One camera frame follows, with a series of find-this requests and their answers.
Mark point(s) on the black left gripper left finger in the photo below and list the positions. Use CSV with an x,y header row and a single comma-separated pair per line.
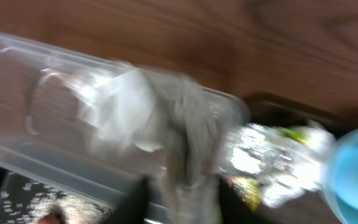
x,y
134,206

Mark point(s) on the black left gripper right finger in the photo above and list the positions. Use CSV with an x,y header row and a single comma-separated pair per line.
x,y
233,209

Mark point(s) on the foil snack wrapper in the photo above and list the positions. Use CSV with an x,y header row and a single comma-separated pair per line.
x,y
272,165

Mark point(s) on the orange carrot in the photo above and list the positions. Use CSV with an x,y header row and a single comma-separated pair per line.
x,y
50,219

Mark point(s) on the white tissue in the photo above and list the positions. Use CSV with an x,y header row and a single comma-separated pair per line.
x,y
159,124

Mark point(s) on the white rice pile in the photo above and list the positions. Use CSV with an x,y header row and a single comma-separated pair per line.
x,y
28,202

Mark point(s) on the brown serving tray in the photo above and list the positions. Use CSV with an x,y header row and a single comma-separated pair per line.
x,y
269,110

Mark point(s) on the light blue bowl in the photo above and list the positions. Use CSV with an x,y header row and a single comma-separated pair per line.
x,y
340,189

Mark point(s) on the clear plastic bin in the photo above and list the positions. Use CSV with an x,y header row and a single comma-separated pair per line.
x,y
38,138

